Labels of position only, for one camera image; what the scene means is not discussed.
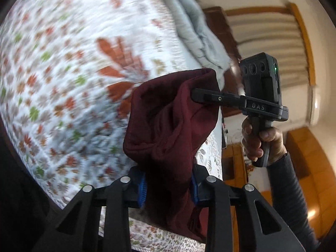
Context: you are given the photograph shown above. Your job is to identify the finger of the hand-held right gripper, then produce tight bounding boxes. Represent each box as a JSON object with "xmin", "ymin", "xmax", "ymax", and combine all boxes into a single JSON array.
[{"xmin": 191, "ymin": 88, "xmax": 246, "ymax": 109}]

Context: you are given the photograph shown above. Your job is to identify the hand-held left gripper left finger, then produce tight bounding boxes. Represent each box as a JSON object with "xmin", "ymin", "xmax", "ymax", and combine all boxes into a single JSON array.
[{"xmin": 31, "ymin": 167, "xmax": 146, "ymax": 252}]

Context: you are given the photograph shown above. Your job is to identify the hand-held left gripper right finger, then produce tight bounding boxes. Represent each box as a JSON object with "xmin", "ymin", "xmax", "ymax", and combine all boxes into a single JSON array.
[{"xmin": 190, "ymin": 167, "xmax": 302, "ymax": 252}]

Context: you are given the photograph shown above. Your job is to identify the maroon pants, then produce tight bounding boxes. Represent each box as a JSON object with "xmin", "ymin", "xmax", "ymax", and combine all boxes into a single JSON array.
[{"xmin": 123, "ymin": 68, "xmax": 223, "ymax": 243}]

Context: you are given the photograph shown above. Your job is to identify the person's right forearm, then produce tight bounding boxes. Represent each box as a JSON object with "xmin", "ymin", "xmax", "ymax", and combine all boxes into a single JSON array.
[{"xmin": 268, "ymin": 152, "xmax": 324, "ymax": 252}]

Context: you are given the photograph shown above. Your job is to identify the person's right hand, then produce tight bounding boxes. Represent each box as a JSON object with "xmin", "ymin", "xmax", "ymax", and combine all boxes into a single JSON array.
[{"xmin": 241, "ymin": 117, "xmax": 288, "ymax": 167}]

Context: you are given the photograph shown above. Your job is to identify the beige curtain behind headboard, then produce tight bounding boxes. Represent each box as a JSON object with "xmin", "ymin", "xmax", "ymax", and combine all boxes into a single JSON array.
[{"xmin": 226, "ymin": 5, "xmax": 315, "ymax": 87}]

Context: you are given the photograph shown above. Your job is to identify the wooden desk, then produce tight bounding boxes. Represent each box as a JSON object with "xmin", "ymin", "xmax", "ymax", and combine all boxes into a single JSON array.
[{"xmin": 223, "ymin": 143, "xmax": 252, "ymax": 181}]

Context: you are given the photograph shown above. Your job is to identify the dark wooden headboard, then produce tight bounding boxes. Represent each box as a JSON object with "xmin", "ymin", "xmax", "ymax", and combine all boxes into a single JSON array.
[{"xmin": 203, "ymin": 7, "xmax": 242, "ymax": 61}]

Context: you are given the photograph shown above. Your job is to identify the light blue duvet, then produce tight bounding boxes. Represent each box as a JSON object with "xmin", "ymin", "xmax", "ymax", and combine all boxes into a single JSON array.
[{"xmin": 157, "ymin": 0, "xmax": 234, "ymax": 90}]

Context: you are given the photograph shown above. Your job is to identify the wooden wardrobe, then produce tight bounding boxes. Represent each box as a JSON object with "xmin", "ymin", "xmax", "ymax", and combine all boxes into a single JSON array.
[{"xmin": 286, "ymin": 127, "xmax": 336, "ymax": 231}]

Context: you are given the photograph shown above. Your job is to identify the floral quilted bedspread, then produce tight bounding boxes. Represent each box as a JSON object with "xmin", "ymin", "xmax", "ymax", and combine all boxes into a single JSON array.
[{"xmin": 0, "ymin": 0, "xmax": 223, "ymax": 252}]

